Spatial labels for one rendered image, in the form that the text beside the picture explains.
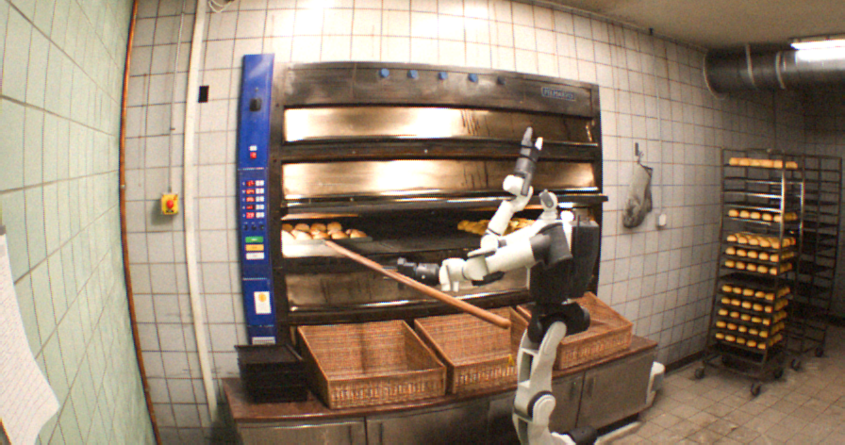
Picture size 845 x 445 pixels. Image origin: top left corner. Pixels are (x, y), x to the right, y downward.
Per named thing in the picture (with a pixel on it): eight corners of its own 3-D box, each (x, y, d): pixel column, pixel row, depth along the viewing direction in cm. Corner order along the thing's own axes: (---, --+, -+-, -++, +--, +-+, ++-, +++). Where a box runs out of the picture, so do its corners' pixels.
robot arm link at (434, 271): (426, 289, 248) (456, 290, 246) (427, 262, 250) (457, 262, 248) (431, 291, 259) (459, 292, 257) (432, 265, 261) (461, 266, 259)
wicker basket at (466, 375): (412, 366, 317) (411, 318, 314) (506, 351, 339) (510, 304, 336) (453, 395, 272) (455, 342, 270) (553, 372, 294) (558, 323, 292)
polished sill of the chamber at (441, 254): (281, 265, 293) (280, 256, 293) (588, 241, 365) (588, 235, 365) (284, 267, 288) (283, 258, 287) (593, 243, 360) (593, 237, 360)
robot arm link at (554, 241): (538, 271, 225) (571, 257, 223) (536, 267, 216) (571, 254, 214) (529, 240, 228) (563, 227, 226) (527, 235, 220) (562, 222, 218)
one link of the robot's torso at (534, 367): (534, 406, 260) (550, 312, 257) (555, 417, 244) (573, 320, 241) (505, 412, 253) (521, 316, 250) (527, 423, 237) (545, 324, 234)
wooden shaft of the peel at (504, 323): (511, 329, 177) (512, 320, 176) (503, 331, 175) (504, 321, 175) (331, 245, 331) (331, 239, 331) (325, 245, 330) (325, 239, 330)
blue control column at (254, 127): (227, 360, 462) (215, 95, 443) (244, 359, 468) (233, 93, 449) (271, 465, 286) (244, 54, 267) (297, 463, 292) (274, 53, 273)
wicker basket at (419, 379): (301, 375, 292) (295, 325, 289) (405, 367, 315) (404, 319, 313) (329, 410, 248) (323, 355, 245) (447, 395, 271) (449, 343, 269)
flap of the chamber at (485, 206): (288, 214, 272) (280, 219, 290) (608, 201, 344) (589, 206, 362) (288, 208, 272) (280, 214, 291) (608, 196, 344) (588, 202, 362)
